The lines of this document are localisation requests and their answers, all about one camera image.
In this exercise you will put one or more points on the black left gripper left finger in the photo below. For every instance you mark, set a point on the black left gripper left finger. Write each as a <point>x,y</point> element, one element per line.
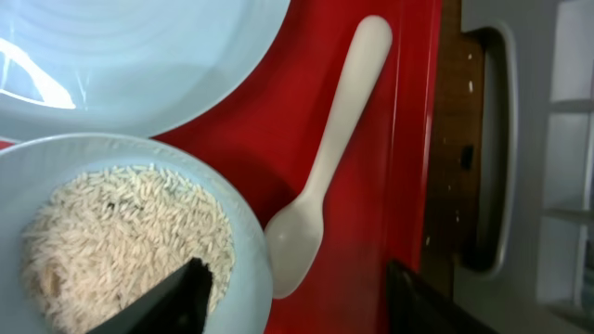
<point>177,305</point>

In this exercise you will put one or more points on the white plastic spoon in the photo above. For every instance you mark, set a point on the white plastic spoon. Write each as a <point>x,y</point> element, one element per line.
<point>295,233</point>

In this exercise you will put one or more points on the red serving tray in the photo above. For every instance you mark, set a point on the red serving tray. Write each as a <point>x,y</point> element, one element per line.
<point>263,138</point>

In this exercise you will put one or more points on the white rice grains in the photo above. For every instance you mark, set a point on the white rice grains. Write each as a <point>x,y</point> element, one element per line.
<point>106,238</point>

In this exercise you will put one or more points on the light blue bowl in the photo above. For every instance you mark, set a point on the light blue bowl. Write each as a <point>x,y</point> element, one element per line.
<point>29,173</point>

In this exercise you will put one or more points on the large light blue plate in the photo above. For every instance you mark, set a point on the large light blue plate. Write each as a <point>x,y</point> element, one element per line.
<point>134,67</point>

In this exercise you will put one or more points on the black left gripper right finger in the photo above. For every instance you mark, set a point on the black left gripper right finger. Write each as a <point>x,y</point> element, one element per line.
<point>414,307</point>

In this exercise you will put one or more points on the grey dishwasher rack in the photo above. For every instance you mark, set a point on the grey dishwasher rack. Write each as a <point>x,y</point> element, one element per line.
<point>529,269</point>

